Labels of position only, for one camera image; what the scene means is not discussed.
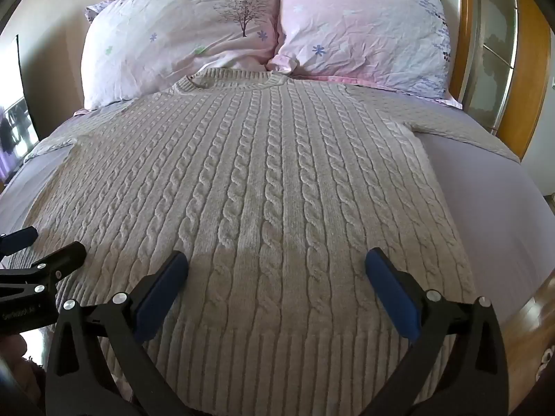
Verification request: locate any dark framed picture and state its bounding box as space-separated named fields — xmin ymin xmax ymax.
xmin=0 ymin=35 xmax=40 ymax=183

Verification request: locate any pink flower print pillow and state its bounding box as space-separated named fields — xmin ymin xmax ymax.
xmin=266 ymin=0 xmax=452 ymax=100

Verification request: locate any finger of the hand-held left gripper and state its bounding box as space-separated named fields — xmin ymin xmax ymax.
xmin=0 ymin=241 xmax=87 ymax=299
xmin=0 ymin=226 xmax=39 ymax=257

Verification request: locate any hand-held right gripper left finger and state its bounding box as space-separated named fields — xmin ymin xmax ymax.
xmin=44 ymin=250 xmax=190 ymax=416

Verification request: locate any beige cable-knit sweater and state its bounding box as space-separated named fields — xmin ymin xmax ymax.
xmin=8 ymin=68 xmax=521 ymax=416

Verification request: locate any lavender bed sheet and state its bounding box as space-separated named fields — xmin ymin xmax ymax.
xmin=0 ymin=76 xmax=551 ymax=416

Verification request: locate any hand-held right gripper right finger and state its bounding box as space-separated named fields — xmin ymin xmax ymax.
xmin=365 ymin=247 xmax=509 ymax=416

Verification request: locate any tree print pillow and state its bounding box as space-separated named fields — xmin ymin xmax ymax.
xmin=82 ymin=0 xmax=280 ymax=111

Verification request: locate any wooden headboard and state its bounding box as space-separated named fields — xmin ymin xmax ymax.
xmin=416 ymin=0 xmax=551 ymax=161

